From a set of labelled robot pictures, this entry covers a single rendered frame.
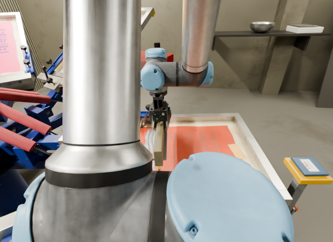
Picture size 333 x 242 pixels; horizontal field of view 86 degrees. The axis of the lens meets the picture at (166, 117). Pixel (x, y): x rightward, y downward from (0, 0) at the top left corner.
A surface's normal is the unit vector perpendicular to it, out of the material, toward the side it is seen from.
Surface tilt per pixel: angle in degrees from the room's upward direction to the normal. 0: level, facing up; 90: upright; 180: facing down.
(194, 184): 8
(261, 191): 8
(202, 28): 122
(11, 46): 32
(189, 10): 115
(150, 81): 90
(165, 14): 90
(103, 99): 60
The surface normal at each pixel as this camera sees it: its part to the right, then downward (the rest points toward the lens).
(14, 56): 0.23, -0.47
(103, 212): 0.33, 0.00
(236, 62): -0.15, 0.53
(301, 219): -0.04, -0.84
